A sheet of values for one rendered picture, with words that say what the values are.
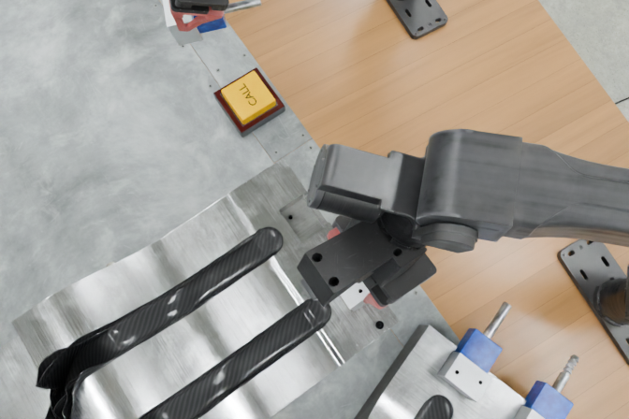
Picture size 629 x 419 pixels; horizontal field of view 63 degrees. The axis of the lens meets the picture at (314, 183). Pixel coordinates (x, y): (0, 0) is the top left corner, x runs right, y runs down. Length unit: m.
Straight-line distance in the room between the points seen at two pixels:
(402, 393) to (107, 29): 0.70
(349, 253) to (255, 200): 0.25
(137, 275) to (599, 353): 0.65
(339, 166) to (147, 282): 0.35
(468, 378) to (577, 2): 1.65
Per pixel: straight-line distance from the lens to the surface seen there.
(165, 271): 0.69
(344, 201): 0.43
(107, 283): 0.68
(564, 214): 0.39
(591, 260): 0.87
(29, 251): 0.84
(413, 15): 0.91
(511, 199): 0.38
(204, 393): 0.67
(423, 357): 0.72
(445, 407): 0.74
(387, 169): 0.42
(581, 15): 2.12
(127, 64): 0.89
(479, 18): 0.95
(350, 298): 0.60
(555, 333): 0.85
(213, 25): 0.77
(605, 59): 2.07
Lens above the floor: 1.55
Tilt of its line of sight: 75 degrees down
